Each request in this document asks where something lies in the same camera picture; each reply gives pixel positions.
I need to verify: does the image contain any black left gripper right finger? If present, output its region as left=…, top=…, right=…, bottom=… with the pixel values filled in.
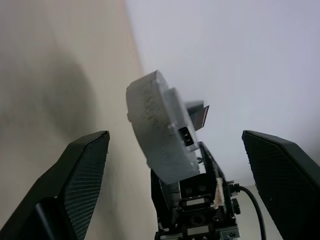
left=241, top=129, right=320, bottom=240

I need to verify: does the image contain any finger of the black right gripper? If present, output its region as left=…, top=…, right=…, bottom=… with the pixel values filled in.
left=150, top=169, right=181, bottom=226
left=198, top=142, right=227, bottom=208

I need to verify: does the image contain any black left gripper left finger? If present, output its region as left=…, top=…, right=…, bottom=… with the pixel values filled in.
left=0, top=130, right=110, bottom=240

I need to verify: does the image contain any copper wound motor stator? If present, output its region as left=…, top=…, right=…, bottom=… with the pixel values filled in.
left=125, top=69, right=201, bottom=185

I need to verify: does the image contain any dark maroon block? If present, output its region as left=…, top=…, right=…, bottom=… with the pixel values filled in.
left=184, top=100, right=210, bottom=132

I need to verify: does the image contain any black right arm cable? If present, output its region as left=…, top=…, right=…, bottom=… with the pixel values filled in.
left=231, top=183, right=267, bottom=240

